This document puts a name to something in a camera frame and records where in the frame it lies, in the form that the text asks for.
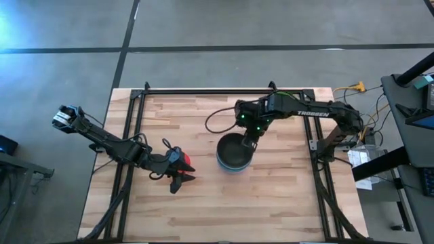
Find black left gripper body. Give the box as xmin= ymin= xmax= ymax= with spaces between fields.
xmin=148 ymin=151 xmax=186 ymax=180

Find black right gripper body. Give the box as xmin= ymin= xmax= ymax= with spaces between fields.
xmin=236 ymin=110 xmax=271 ymax=140

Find black bowl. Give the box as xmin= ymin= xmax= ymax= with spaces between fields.
xmin=216 ymin=132 xmax=255 ymax=169

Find teal bowl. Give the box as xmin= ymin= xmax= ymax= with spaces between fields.
xmin=216 ymin=156 xmax=254 ymax=171

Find white paper sheets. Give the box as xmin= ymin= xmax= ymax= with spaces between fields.
xmin=347 ymin=145 xmax=382 ymax=190

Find black desk leg beam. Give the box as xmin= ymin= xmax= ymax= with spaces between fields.
xmin=351 ymin=146 xmax=410 ymax=182

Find grey metal cart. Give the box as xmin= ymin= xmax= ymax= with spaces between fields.
xmin=0 ymin=152 xmax=55 ymax=238

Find grey side desk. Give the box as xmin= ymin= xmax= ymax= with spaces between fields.
xmin=380 ymin=73 xmax=434 ymax=244

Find black device blue light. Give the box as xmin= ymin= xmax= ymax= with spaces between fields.
xmin=0 ymin=134 xmax=19 ymax=157

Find dark tablet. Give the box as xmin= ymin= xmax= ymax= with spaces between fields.
xmin=404 ymin=110 xmax=434 ymax=131

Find black monitor pole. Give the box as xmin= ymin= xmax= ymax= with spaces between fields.
xmin=395 ymin=50 xmax=434 ymax=87

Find teal small box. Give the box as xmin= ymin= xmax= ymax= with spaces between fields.
xmin=413 ymin=74 xmax=434 ymax=90

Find black keyboard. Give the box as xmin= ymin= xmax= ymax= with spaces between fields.
xmin=421 ymin=167 xmax=434 ymax=198

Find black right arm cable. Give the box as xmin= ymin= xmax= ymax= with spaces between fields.
xmin=204 ymin=106 xmax=239 ymax=135

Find black aluminium table frame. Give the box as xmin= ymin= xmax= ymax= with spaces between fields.
xmin=79 ymin=81 xmax=369 ymax=244

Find yellow power cable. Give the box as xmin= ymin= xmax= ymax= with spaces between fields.
xmin=332 ymin=81 xmax=391 ymax=143

